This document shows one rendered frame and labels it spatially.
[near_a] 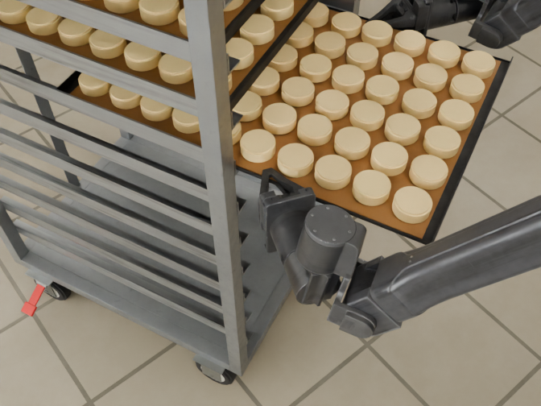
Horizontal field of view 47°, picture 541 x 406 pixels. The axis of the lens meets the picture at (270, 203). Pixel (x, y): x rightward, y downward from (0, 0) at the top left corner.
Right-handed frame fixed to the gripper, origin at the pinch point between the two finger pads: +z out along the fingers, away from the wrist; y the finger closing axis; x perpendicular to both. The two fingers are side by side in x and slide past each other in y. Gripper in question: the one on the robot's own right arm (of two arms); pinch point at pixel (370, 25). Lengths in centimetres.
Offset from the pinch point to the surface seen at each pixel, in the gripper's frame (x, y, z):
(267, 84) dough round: 11.2, 2.7, 22.0
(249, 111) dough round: 15.9, 2.7, 26.1
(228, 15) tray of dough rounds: 14.6, 18.8, 27.7
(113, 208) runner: 6, -23, 50
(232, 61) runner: 23.0, 18.6, 29.6
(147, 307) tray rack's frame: 6, -61, 51
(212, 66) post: 26.9, 21.9, 32.7
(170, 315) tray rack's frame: 9, -61, 46
